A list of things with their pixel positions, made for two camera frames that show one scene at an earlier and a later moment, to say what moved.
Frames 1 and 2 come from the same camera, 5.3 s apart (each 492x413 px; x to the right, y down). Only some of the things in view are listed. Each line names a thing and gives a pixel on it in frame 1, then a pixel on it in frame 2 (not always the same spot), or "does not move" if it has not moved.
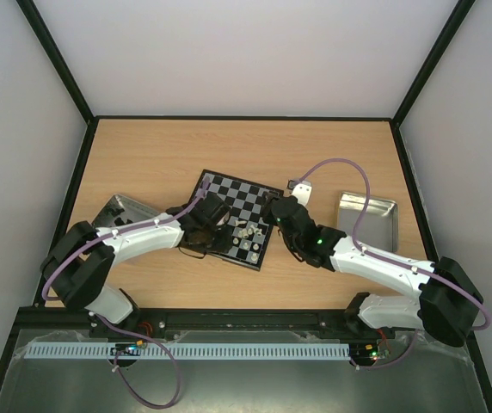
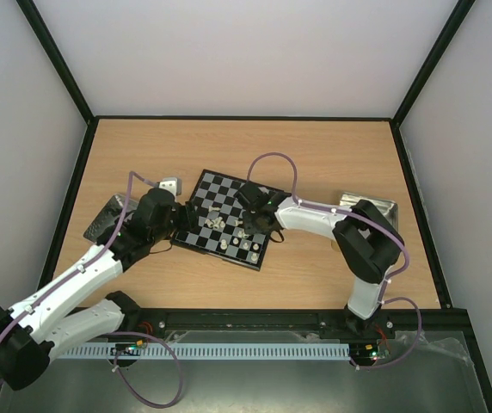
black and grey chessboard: [250, 232] does not move
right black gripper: [274, 206] → [257, 220]
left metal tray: [120, 207] does not move
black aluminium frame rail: [52, 319] does not move
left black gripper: [224, 245] → [189, 218]
